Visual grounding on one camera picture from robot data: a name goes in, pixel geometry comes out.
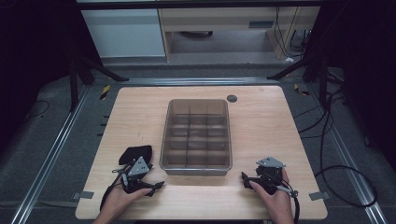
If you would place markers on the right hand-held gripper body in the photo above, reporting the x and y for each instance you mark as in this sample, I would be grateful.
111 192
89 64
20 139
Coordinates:
269 175

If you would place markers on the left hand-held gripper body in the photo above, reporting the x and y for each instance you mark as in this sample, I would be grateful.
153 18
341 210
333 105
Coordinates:
138 169

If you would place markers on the black cloth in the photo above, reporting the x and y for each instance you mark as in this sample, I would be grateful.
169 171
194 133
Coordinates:
134 154

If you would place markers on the clear plastic divided organizer box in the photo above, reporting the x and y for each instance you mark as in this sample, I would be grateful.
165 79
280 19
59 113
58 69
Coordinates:
196 137

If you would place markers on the person's right hand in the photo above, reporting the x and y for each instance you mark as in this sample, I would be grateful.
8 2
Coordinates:
274 202

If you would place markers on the person's left hand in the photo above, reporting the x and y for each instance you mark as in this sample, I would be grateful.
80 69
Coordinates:
123 199

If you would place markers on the grey tape piece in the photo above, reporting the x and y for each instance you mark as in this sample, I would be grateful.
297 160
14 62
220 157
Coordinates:
83 195
319 195

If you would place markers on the grey round table grommet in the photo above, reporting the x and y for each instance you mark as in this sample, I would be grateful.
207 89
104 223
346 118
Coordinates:
232 98

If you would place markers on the yellow black striped tape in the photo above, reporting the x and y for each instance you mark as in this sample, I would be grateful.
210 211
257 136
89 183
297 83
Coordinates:
301 89
105 92

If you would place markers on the black tripod stand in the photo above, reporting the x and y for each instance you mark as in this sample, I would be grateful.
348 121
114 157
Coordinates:
76 77
320 71

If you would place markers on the white cabinet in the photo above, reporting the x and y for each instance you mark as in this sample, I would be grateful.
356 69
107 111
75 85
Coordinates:
124 32

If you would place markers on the black curtain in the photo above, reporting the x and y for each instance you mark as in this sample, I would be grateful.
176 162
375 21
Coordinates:
31 46
364 62

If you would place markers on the aluminium floor rail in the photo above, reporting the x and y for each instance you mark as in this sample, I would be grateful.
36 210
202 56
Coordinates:
348 155
49 155

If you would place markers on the aluminium floor rail crossbar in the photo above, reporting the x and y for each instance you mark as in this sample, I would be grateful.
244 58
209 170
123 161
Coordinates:
199 81

